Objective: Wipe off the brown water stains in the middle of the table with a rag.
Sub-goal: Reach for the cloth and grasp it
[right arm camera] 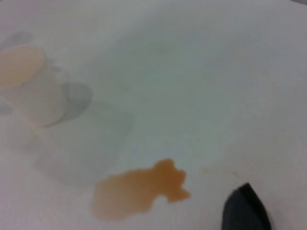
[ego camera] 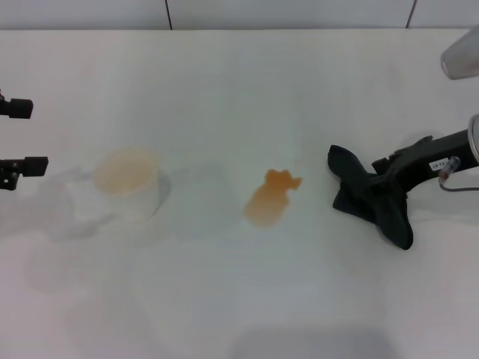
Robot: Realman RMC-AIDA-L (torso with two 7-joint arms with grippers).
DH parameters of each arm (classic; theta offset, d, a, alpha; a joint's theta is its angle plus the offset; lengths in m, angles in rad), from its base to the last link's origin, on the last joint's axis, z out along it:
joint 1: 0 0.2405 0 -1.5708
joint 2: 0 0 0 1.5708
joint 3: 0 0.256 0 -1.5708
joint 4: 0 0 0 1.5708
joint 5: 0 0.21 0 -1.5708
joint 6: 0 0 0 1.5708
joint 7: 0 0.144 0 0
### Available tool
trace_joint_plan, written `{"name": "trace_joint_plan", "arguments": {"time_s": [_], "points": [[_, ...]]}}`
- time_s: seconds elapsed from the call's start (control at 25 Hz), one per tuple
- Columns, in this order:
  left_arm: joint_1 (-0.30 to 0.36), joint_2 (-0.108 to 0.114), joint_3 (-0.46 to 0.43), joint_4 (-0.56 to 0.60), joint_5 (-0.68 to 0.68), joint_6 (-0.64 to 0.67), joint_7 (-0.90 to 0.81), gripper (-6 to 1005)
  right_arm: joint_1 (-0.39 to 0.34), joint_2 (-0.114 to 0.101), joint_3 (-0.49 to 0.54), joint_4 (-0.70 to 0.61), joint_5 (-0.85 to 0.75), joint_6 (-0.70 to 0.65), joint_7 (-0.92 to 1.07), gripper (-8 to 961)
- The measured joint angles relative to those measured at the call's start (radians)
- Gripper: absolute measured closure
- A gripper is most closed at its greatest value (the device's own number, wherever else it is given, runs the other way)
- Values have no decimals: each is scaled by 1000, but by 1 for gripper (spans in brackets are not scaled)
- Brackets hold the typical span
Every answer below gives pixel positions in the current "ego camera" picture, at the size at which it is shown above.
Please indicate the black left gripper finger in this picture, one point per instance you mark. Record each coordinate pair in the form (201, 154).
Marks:
(30, 166)
(16, 108)

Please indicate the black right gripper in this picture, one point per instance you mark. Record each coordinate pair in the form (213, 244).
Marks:
(423, 161)

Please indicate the dark blue rag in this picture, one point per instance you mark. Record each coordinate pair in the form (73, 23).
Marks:
(355, 179)

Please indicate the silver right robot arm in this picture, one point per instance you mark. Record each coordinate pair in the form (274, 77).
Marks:
(475, 140)

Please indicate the brown water stain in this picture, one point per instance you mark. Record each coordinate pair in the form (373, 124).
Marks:
(269, 202)

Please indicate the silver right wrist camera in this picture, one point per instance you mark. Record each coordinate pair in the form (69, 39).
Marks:
(462, 56)

